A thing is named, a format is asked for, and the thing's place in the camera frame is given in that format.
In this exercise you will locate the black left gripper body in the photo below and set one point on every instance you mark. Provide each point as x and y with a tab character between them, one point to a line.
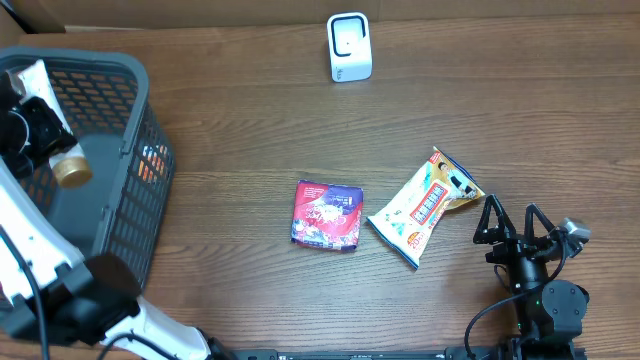
29	139

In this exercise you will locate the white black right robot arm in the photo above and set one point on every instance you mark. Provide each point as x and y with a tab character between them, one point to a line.
549	311

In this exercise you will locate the grey plastic basket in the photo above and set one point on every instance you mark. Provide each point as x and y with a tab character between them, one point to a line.
114	220

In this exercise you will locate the white yellow snack bag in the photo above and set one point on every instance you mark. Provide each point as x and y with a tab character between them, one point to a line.
407	221

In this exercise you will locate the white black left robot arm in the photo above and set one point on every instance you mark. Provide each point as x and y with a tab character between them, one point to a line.
30	249

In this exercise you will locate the red purple snack packet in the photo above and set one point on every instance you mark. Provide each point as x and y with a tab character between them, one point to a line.
327	216

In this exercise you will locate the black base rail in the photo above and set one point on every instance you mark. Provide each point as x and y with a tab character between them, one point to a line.
350	355

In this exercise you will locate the orange white snack packet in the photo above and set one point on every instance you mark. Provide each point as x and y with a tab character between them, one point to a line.
152	167

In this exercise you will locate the white barcode scanner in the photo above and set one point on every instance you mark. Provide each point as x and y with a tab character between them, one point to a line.
349	45

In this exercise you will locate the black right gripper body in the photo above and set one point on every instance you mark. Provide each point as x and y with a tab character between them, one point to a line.
513	252

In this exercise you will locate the white gold-capped tube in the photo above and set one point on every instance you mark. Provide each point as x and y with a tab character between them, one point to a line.
71	168

